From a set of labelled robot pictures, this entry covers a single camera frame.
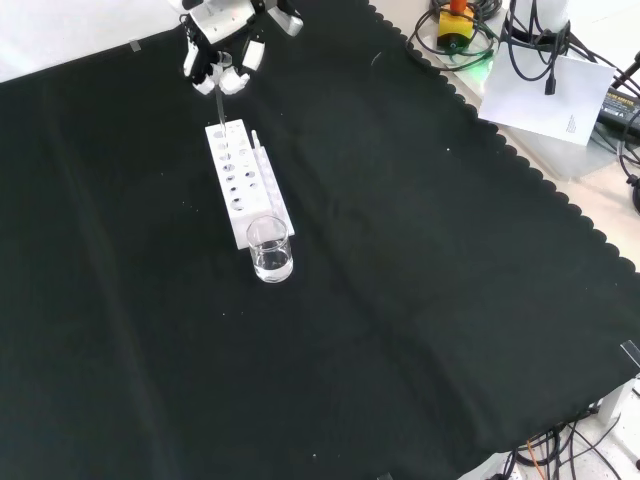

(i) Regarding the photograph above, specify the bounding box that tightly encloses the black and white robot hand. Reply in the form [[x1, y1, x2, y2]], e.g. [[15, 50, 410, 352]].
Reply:
[[167, 0, 305, 96]]

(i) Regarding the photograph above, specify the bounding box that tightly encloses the white test tube rack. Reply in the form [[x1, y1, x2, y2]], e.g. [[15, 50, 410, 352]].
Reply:
[[204, 118, 295, 251]]

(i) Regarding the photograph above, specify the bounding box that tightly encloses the yellow stop button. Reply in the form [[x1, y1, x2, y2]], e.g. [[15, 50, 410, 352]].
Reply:
[[437, 0, 475, 51]]

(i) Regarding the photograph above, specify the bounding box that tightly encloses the small clear glass beaker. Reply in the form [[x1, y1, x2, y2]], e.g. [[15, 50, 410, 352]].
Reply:
[[246, 215, 294, 285]]

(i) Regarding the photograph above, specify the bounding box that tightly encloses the black bench cloth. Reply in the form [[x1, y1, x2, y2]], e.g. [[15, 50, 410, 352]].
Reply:
[[0, 0, 640, 480]]

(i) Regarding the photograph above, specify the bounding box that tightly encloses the white paper sheet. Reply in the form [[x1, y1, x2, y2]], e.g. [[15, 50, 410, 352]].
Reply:
[[477, 44, 617, 147]]

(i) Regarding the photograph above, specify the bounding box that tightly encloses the black power adapter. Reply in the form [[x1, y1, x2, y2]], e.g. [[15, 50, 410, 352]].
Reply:
[[597, 88, 640, 132]]

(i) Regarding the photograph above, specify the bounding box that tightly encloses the black cable with plug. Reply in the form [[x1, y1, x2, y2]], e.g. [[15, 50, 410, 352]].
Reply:
[[507, 0, 569, 96]]

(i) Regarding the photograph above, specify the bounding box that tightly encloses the grey metal base plate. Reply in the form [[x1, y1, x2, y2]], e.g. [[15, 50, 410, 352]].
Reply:
[[435, 19, 640, 182]]

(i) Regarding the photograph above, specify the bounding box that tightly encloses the orange cable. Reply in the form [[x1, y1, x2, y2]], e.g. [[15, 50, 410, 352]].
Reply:
[[524, 438, 551, 480]]

